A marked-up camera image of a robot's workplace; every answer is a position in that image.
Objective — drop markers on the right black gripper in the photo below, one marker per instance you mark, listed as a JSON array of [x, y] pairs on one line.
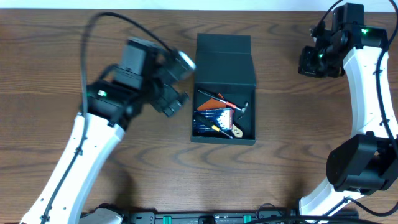
[[306, 66]]

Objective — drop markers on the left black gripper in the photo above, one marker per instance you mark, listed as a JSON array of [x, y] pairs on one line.
[[170, 101]]

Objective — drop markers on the black yellow screwdriver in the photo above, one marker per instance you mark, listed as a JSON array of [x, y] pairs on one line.
[[200, 118]]

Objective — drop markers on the orange scraper wooden handle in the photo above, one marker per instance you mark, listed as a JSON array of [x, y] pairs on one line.
[[214, 104]]

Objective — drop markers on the blue precision screwdriver set case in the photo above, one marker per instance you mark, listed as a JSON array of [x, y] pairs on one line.
[[222, 118]]

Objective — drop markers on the black gift box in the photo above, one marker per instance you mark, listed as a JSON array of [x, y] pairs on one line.
[[225, 66]]

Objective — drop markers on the small hammer red black handle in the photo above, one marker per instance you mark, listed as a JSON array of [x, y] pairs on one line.
[[227, 103]]

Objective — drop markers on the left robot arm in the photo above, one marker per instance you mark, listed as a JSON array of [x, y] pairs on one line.
[[112, 104]]

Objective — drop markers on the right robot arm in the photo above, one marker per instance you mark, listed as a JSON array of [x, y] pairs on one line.
[[367, 162]]

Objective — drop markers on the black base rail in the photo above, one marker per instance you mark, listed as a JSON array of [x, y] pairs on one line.
[[217, 217]]

